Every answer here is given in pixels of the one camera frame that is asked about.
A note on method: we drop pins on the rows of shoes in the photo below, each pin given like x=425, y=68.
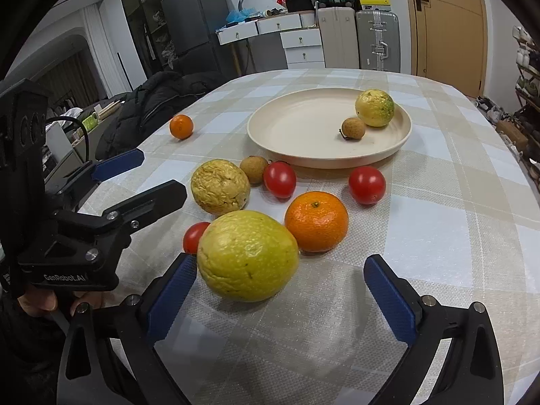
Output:
x=525, y=57

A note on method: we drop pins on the dark grey fridge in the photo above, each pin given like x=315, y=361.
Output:
x=194, y=21

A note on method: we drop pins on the white sneakers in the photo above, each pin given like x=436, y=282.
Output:
x=491, y=109

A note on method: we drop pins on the dark display cabinet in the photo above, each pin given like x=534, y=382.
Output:
x=141, y=21

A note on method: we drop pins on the white drawer cabinet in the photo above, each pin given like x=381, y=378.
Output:
x=301, y=52

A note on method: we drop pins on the green-speckled yellow passion fruit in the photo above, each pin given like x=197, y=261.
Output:
x=374, y=107

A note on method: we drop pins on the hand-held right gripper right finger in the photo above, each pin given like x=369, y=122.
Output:
x=390, y=299

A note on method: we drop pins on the brown cardboard box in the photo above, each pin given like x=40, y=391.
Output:
x=512, y=133

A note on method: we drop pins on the black padded jacket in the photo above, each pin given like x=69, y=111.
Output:
x=143, y=109

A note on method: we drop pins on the yellow and black shoe box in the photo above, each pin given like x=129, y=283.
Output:
x=373, y=4

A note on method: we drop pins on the green tape roll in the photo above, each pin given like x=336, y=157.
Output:
x=90, y=121

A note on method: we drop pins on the beige suitcase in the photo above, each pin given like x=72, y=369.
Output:
x=337, y=38

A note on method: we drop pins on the large orange mandarin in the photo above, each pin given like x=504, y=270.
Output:
x=316, y=221

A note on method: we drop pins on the person's left hand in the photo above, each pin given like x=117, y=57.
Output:
x=40, y=303

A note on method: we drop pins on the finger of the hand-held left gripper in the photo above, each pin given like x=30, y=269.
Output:
x=147, y=202
x=118, y=165

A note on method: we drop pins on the silver suitcase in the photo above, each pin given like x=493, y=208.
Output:
x=371, y=38

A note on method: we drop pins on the small orange mandarin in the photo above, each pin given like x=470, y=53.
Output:
x=181, y=126

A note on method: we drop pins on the blue plastic bag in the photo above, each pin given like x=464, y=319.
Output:
x=238, y=17

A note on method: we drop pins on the white desk with drawers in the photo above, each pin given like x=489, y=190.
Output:
x=270, y=26

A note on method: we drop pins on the wooden shoe rack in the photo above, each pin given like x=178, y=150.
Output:
x=532, y=105

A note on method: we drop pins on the white curtain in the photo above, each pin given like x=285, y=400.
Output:
x=101, y=50

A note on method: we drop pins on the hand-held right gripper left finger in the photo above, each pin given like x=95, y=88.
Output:
x=173, y=299

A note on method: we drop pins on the large yellow-green passion fruit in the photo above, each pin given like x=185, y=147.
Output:
x=248, y=255

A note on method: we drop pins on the wrinkled pale yellow passion fruit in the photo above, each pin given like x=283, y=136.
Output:
x=220, y=185

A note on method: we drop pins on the red cherry tomato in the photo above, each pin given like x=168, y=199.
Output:
x=279, y=179
x=367, y=184
x=194, y=238

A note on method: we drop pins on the brown longan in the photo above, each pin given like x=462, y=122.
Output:
x=253, y=169
x=353, y=128

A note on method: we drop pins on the wooden door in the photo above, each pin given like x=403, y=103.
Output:
x=451, y=29

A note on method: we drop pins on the cream round plate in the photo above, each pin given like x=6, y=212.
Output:
x=303, y=126

